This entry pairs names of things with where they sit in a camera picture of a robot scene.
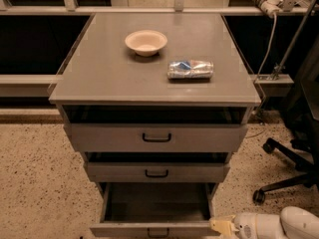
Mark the grey drawer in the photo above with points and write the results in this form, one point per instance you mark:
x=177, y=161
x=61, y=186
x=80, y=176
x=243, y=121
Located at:
x=154, y=129
x=161, y=167
x=156, y=210

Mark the grey drawer cabinet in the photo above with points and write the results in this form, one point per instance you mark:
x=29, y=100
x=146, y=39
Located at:
x=105, y=72

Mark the white power strip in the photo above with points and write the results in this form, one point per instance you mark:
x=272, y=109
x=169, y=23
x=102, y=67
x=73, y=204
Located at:
x=268, y=7

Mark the black office chair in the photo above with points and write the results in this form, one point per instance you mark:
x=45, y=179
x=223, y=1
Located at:
x=301, y=115

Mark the metal support rod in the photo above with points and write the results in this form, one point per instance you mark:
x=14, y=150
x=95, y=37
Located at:
x=278, y=68

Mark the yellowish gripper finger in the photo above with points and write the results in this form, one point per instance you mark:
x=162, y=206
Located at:
x=223, y=225

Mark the grey bottom drawer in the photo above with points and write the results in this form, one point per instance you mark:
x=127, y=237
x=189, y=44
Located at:
x=156, y=210

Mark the white paper bowl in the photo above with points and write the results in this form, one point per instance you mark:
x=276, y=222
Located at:
x=146, y=43

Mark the grey top drawer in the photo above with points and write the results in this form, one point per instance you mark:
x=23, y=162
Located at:
x=154, y=129

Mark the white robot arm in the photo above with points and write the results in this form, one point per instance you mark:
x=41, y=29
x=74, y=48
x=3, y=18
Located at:
x=292, y=223

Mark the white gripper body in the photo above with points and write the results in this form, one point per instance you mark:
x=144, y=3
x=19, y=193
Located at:
x=245, y=227

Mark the grey middle drawer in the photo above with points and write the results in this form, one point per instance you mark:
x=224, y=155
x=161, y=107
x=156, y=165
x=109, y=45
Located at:
x=161, y=167

